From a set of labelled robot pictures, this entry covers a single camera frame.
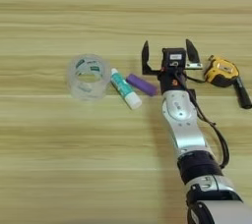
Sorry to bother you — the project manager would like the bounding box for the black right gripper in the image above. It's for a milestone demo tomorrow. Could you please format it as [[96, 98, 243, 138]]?
[[141, 38, 204, 94]]

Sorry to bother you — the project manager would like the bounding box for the yellow and black tape measure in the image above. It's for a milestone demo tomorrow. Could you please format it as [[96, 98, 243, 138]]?
[[203, 54, 240, 88]]

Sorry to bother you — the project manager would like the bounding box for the teal and white glue stick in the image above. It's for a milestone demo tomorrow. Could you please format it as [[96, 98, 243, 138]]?
[[109, 68, 143, 110]]

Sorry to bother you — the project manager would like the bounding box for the black marker pen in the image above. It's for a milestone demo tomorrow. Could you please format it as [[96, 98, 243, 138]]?
[[233, 77, 252, 110]]

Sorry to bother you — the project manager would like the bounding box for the black box with white label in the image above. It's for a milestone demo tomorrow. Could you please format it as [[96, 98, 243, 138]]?
[[161, 47, 187, 69]]

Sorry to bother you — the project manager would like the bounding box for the small purple lighter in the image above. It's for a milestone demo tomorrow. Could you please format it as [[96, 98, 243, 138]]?
[[126, 73, 158, 97]]

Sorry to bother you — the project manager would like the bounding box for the clear packing tape roll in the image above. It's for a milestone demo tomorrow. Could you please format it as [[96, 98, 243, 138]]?
[[66, 53, 112, 102]]

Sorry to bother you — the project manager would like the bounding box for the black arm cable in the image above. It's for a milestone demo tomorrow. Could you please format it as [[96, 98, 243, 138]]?
[[175, 70, 230, 170]]

